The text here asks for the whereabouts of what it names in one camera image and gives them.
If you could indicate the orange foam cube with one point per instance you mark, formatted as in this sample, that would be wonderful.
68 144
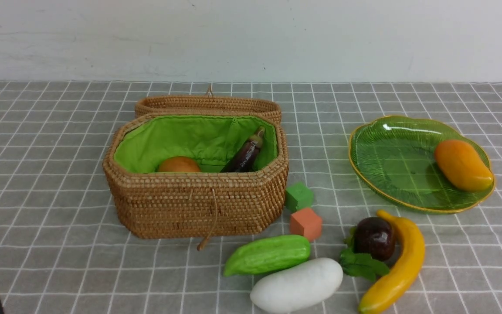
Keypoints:
305 222

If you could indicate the green foam cube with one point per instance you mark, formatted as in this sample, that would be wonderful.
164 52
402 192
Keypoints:
298 196

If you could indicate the orange yellow mango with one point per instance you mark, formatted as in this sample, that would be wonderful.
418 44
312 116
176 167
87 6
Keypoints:
462 166

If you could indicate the dark purple passion fruit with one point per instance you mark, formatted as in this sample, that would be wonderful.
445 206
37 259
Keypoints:
375 236

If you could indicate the white eggplant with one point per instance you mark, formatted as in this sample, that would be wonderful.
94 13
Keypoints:
298 287

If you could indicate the green bitter gourd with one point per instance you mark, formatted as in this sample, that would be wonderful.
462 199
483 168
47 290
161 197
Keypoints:
268 255

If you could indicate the yellow banana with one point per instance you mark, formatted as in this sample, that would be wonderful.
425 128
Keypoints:
389 288

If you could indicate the orange brown potato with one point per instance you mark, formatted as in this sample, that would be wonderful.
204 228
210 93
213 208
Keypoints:
179 164

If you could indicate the green glass leaf plate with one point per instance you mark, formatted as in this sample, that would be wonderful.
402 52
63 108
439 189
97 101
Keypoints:
394 156

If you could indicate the dark purple eggplant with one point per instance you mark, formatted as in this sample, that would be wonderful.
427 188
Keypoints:
243 160

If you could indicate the green leafy vegetable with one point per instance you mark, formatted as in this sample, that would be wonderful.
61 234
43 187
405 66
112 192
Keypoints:
360 264

